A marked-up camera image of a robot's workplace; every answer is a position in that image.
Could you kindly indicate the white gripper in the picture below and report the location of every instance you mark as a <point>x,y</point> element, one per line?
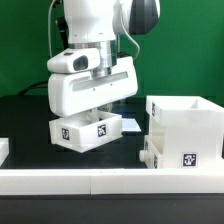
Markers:
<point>75,93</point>

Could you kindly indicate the white drawer box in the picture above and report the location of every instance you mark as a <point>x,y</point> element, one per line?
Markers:
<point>151,154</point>
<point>80,133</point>

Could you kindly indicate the white front drawer box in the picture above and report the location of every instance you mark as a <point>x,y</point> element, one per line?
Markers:
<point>151,154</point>

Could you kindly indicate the white drawer cabinet frame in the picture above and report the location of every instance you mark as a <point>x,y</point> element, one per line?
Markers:
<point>189,129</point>

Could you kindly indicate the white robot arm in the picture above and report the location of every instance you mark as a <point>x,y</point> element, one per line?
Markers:
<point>91,72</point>

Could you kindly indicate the fiducial marker sheet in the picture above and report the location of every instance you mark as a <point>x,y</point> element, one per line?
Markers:
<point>130,125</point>

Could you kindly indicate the white left barrier block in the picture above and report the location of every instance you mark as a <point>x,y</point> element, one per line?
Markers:
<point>4,149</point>

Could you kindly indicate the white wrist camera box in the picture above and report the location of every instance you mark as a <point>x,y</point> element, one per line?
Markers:
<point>74,60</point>

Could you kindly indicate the white front barrier rail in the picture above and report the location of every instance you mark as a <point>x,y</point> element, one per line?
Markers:
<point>112,181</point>

